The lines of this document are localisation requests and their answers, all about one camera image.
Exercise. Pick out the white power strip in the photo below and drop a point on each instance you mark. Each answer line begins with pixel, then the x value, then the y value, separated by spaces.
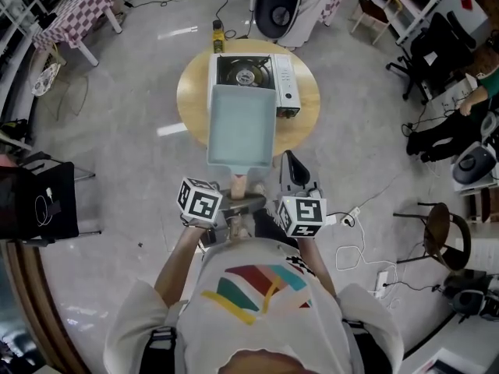
pixel 383 283
pixel 351 216

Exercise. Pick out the person's right forearm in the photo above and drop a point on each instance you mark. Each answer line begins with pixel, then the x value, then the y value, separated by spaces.
pixel 313 263

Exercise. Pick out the light blue rectangular pan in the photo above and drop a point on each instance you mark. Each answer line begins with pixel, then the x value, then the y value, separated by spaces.
pixel 239 125

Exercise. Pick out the white printed t-shirt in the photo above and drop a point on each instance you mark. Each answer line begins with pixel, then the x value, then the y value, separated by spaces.
pixel 257 325

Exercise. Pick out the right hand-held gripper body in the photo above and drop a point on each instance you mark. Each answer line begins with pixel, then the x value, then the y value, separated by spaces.
pixel 306 216

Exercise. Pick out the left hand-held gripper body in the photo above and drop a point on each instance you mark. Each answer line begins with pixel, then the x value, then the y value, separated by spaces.
pixel 200 203

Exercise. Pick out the floral cushion chair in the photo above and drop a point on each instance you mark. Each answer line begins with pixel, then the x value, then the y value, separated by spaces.
pixel 47 78

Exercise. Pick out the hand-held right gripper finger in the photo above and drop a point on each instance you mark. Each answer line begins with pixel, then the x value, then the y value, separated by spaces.
pixel 285 171
pixel 301 171

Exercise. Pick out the person's left forearm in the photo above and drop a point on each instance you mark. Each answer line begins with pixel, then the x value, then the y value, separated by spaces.
pixel 181 263

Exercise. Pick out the yellow oil bottle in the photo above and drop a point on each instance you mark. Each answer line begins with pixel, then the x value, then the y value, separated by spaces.
pixel 218 41

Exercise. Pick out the black office chair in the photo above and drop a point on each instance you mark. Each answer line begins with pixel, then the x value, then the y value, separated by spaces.
pixel 436 49

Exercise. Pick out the person's dark trousers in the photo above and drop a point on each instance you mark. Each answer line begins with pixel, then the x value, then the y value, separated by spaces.
pixel 271 224

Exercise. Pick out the round wooden black chair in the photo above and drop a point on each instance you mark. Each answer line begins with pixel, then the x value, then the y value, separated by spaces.
pixel 440 224

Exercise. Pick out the white portable gas stove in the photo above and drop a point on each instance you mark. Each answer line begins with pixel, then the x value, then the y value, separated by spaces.
pixel 287 80

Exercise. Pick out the black fabric chair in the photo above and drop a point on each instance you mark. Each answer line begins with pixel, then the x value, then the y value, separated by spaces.
pixel 23 201

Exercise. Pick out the black appliance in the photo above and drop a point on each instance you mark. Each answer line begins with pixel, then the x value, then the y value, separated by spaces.
pixel 471 294

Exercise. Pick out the round wooden table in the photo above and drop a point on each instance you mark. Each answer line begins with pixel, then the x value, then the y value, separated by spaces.
pixel 195 92

